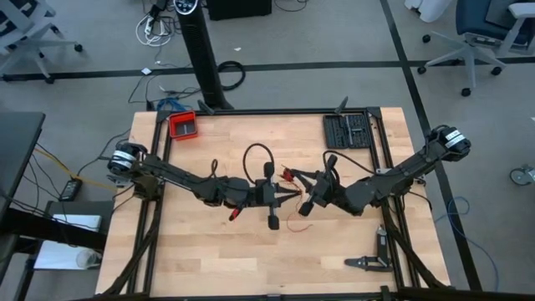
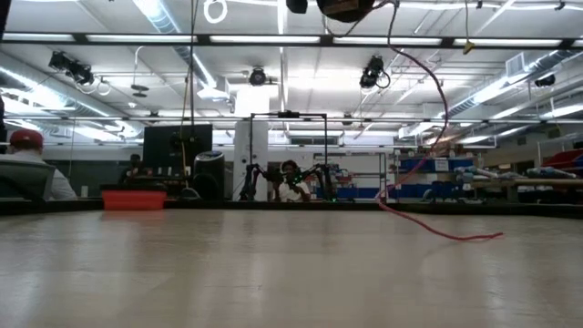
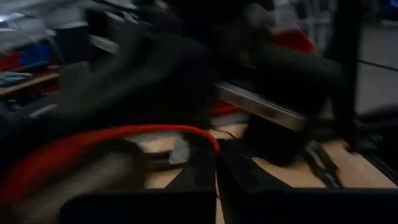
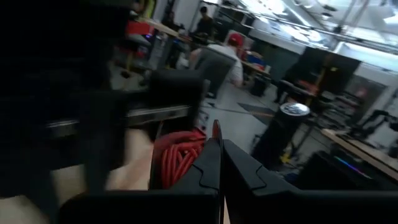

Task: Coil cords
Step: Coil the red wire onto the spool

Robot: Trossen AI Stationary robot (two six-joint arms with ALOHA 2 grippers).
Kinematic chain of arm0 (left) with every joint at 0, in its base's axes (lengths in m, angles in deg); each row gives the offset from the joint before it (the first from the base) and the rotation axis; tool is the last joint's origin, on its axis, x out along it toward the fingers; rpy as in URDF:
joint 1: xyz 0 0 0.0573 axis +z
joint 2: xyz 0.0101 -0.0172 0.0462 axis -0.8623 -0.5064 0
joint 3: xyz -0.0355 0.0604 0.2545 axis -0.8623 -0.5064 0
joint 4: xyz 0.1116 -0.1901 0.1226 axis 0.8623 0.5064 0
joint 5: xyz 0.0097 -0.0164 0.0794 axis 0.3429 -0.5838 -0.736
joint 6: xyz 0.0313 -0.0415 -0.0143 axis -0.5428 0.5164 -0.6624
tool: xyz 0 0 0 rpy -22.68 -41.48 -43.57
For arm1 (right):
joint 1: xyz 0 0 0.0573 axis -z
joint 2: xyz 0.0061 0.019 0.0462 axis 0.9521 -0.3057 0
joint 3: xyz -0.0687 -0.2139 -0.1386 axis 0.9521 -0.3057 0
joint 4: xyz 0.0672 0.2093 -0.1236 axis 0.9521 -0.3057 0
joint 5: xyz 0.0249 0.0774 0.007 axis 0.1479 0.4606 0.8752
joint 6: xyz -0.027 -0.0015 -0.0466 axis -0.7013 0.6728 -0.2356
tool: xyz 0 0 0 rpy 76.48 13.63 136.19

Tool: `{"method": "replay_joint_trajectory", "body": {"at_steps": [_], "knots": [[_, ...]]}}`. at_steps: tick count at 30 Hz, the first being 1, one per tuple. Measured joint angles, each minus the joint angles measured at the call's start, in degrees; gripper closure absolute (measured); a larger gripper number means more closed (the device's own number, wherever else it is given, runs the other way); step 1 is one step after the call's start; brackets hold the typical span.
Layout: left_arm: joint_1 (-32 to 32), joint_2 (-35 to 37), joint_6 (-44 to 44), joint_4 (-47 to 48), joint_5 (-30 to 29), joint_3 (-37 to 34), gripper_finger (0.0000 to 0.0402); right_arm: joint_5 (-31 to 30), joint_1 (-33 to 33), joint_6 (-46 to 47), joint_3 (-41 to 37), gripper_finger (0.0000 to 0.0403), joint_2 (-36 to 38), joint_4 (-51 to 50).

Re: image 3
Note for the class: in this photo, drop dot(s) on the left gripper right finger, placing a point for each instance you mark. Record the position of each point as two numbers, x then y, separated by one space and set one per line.
295 208

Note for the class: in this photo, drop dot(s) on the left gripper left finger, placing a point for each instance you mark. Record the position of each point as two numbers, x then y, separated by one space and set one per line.
140 208

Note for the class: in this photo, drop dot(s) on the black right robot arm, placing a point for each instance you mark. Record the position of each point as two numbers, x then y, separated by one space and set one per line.
155 77

